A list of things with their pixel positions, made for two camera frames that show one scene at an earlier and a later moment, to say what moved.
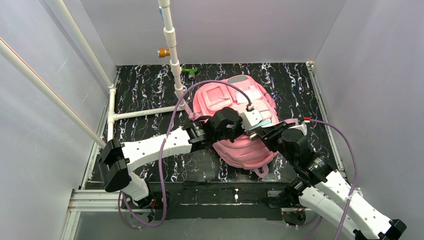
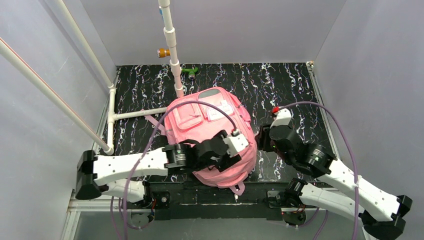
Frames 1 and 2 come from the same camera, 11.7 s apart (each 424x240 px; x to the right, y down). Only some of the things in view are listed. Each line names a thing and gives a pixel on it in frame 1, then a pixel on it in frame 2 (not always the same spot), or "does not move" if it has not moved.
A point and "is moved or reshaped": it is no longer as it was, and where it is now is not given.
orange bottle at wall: x=161 y=52 does not move
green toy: x=191 y=72 does not move
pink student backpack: x=239 y=92 is moved or reshaped
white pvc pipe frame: x=48 y=91 does not move
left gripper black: x=237 y=125 -> x=218 y=149
